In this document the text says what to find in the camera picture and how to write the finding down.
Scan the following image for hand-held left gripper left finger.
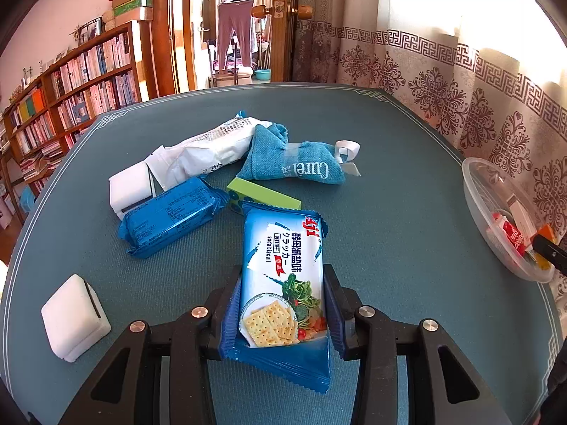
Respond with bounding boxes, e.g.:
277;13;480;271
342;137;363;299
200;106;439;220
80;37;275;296
57;265;242;425

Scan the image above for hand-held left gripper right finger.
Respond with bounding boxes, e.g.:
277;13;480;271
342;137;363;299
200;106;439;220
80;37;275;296
322;263;512;425

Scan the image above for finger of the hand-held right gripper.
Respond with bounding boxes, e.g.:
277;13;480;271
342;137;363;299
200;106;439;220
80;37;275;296
532;236;567;275

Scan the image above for cracker packet with food picture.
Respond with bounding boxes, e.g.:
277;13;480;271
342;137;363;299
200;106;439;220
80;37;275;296
219;200;339;395

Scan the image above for clear plastic bowl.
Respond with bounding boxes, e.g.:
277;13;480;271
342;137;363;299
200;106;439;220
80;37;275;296
462;157;556;284

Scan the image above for plain blue biscuit packet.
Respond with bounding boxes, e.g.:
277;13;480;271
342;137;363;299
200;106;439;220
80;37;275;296
117;177;231;260

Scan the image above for green dotted box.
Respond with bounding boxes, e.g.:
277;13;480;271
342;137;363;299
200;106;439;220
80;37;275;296
226;176;303;211

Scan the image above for white box with black slit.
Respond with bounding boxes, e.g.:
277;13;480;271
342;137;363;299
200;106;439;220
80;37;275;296
41;274;112;364
109;161;156;221

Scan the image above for blue fabric pouch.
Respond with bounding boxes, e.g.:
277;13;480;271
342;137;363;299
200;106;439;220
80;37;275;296
238;123;361;187

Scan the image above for orange and yellow cube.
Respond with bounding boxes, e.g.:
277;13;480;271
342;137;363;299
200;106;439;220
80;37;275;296
527;223;558;273

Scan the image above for red and white glue tube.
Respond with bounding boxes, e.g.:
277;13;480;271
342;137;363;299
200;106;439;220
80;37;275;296
492;212;532;257

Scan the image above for small white carton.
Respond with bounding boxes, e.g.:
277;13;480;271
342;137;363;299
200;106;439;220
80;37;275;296
505;195;539;240

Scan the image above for teal table cover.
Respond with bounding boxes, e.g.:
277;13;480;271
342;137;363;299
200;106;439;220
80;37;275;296
0;82;563;425

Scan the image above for white plastic packet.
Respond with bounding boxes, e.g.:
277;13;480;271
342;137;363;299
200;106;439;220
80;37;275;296
146;110;273;189

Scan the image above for patterned curtain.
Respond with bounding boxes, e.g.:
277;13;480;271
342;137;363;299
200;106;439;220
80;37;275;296
292;0;567;249

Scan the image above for wooden bookshelf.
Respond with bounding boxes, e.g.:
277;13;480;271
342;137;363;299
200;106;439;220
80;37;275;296
0;20;151;231

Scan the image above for wooden door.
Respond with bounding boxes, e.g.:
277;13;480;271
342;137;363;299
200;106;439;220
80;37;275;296
270;0;302;83

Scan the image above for rows of books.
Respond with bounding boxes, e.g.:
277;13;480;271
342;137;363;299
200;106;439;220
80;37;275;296
0;33;138;196

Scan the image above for hanging mauve pants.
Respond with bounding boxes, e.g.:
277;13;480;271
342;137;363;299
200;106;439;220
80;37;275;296
215;0;253;74

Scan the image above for brass door knob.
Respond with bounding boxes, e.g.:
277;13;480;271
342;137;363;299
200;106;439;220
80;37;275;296
252;4;313;19

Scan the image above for wooden door frame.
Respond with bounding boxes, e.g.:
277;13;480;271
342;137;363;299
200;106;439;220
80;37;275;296
151;0;196;98

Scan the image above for picture frame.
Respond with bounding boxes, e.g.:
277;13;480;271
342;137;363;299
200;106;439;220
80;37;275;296
77;18;103;45

